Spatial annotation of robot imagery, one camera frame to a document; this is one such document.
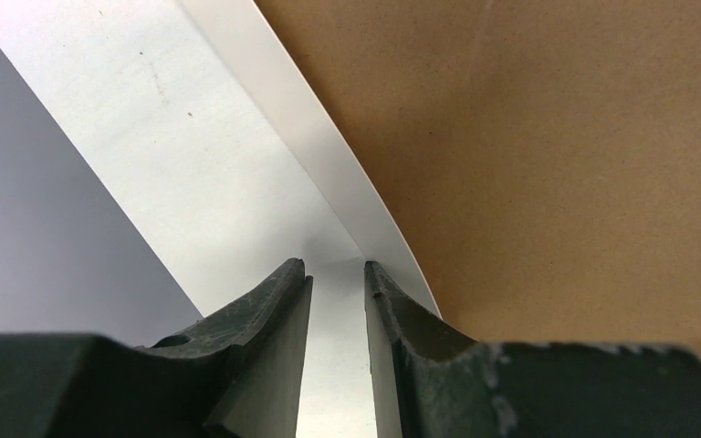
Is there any white paper mat border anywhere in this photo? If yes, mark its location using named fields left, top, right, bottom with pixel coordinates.
left=0, top=1, right=435, bottom=437

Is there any white brown backing board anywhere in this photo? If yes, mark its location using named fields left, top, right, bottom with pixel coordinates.
left=258, top=1, right=701, bottom=355

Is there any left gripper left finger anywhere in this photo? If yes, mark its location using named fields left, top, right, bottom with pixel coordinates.
left=0, top=258, right=313, bottom=437

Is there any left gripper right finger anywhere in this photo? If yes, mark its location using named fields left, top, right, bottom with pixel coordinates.
left=364, top=261, right=701, bottom=437

